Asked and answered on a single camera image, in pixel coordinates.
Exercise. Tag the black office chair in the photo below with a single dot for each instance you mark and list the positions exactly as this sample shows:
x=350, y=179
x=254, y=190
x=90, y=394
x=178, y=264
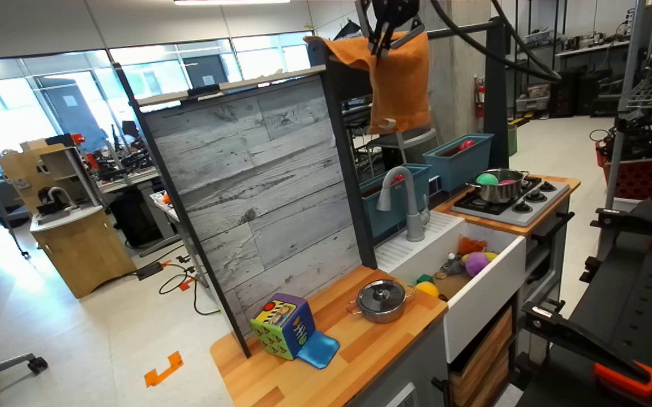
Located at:
x=6, y=206

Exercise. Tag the dark computer monitor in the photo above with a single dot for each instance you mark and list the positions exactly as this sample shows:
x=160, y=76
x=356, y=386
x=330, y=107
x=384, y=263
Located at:
x=203, y=71

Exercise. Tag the wooden counter top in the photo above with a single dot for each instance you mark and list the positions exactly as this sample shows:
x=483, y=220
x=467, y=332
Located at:
x=356, y=352

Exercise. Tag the blue bin behind faucet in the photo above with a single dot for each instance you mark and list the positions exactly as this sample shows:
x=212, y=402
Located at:
x=384, y=220

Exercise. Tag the small green toy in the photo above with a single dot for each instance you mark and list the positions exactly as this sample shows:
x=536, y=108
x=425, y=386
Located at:
x=424, y=278

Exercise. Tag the large blue storage bin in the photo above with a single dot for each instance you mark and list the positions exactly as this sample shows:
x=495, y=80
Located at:
x=462, y=161

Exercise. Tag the grey toy faucet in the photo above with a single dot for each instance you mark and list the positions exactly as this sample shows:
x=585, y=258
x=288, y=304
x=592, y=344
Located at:
x=415, y=217

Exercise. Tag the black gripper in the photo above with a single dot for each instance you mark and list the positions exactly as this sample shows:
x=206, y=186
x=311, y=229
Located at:
x=395, y=10

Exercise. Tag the wooden cabinet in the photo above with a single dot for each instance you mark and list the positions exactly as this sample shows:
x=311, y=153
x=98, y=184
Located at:
x=83, y=251

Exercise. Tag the white toy sink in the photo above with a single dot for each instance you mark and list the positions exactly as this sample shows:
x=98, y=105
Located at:
x=484, y=295

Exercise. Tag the purple toy vegetable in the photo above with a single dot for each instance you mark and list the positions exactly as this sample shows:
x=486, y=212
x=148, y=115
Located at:
x=475, y=263

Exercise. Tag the grey plastic chair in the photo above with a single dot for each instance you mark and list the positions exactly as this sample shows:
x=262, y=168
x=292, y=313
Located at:
x=416, y=142

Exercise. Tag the grey wood-look back panel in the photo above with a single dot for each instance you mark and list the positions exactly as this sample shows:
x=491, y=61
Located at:
x=259, y=195

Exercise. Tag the silver pot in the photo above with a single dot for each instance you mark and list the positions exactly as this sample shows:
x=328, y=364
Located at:
x=502, y=190

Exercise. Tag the colourful soft toy cube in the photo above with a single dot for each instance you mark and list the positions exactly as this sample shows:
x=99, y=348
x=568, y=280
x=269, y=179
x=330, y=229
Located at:
x=284, y=325

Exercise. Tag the orange plush toy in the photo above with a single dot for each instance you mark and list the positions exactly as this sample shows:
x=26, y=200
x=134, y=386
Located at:
x=469, y=244

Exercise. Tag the green ball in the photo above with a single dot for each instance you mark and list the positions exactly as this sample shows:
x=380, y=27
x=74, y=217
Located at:
x=484, y=179

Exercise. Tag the grey chair base with caster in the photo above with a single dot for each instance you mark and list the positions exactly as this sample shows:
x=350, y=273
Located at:
x=1, y=366

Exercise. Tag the grey toy stove top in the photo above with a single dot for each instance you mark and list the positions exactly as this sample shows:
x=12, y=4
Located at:
x=525, y=203

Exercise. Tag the red fire extinguisher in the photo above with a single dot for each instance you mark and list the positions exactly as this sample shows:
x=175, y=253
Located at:
x=479, y=95

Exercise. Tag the yellow toy ball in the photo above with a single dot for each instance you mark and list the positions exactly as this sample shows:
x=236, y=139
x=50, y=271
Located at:
x=425, y=289

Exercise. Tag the red crate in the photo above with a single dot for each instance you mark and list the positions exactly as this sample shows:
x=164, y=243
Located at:
x=645, y=177

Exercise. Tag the orange brown cloth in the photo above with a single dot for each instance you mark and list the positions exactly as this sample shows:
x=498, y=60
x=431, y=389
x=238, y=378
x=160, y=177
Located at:
x=399, y=86

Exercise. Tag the wooden drawers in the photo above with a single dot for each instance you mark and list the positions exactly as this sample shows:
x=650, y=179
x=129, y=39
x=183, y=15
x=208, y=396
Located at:
x=484, y=361

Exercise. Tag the black metal frame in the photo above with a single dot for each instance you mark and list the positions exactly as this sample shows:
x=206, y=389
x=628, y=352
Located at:
x=341, y=150

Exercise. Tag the blue flap of cube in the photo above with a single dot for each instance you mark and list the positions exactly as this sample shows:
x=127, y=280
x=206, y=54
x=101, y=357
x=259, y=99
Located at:
x=320, y=351

